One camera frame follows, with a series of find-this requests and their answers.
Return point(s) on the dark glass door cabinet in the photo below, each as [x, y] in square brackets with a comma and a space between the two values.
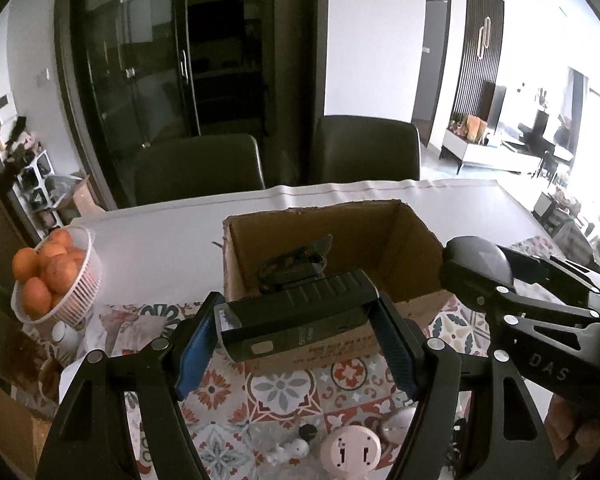
[141, 73]

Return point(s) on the left dark dining chair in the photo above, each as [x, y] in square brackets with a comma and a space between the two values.
[198, 167]

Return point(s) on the person right hand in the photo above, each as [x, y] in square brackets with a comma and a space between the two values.
[564, 424]

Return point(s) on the white fruit basket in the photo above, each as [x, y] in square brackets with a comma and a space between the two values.
[34, 303]

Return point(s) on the patterned fabric tissue pouch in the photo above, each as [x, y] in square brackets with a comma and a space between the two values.
[123, 330]

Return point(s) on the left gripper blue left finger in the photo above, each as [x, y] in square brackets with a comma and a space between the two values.
[194, 342]

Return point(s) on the brown cardboard box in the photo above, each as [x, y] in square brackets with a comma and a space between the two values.
[297, 281]

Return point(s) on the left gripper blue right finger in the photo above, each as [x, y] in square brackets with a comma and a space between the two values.
[400, 340]

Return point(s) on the dark dining chair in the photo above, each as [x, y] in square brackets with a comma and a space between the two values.
[198, 167]
[349, 149]

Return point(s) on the white shelf with clutter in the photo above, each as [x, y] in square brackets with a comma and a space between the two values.
[39, 189]

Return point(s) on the black power adapter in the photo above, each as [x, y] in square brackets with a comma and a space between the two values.
[295, 317]

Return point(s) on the white figurine keychain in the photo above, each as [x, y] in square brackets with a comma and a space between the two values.
[293, 450]

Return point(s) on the orange fruit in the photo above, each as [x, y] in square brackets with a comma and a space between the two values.
[60, 273]
[25, 264]

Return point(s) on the pink round character plug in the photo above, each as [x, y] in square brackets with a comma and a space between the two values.
[350, 452]

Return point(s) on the right dark dining chair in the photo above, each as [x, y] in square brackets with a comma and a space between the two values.
[349, 149]

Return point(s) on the white tv console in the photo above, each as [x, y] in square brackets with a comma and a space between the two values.
[470, 143]

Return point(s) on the patterned table runner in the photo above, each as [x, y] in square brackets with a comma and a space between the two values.
[236, 416]

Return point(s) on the silver oval case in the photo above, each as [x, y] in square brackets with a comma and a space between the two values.
[394, 427]

